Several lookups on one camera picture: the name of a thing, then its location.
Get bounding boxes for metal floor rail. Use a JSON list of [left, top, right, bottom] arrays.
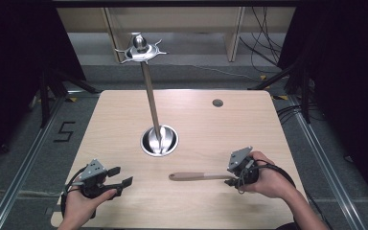
[[0, 95, 65, 230], [287, 95, 367, 230]]

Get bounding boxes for dark curtain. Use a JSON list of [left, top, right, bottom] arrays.
[[0, 0, 87, 173], [277, 0, 368, 205]]

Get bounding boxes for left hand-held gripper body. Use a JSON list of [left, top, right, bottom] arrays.
[[72, 158, 124, 201]]

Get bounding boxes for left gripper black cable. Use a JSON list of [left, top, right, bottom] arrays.
[[59, 166, 89, 219]]

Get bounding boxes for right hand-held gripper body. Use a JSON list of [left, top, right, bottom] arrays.
[[226, 146, 261, 187]]

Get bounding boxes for black floor cables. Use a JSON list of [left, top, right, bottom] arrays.
[[275, 103, 319, 127]]

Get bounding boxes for person's left hand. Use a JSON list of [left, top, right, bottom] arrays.
[[61, 187, 118, 225]]

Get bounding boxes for person's right hand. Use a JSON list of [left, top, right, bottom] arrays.
[[238, 150, 297, 199]]

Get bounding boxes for black tripod stand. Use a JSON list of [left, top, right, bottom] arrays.
[[248, 58, 314, 125], [37, 67, 101, 129]]

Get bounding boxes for black hanging cables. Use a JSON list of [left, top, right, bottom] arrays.
[[239, 7, 289, 75]]

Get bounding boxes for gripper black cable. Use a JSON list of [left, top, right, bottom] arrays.
[[252, 162, 297, 190], [59, 166, 89, 219]]

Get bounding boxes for wooden handle kitchen utensil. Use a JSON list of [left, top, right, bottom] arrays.
[[168, 172, 237, 182]]

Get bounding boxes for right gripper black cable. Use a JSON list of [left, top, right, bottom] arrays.
[[252, 162, 297, 190]]

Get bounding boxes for light wooden shelf unit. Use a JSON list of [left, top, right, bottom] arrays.
[[57, 7, 297, 64]]

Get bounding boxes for metal utensil hanging stand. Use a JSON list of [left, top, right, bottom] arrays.
[[114, 32, 180, 158]]

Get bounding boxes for thin white floor cable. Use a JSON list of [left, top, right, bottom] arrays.
[[185, 63, 254, 81]]

